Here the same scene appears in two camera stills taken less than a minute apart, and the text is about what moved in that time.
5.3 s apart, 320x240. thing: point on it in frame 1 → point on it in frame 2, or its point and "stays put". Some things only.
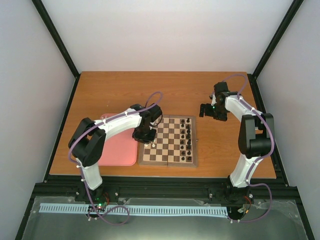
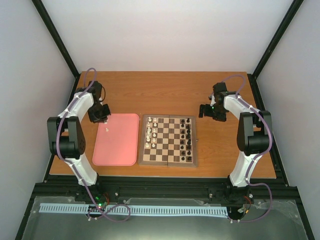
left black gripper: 150,139 → 95,120
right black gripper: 222,117 stays put
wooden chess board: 175,145 stays put
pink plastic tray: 120,148 stays put
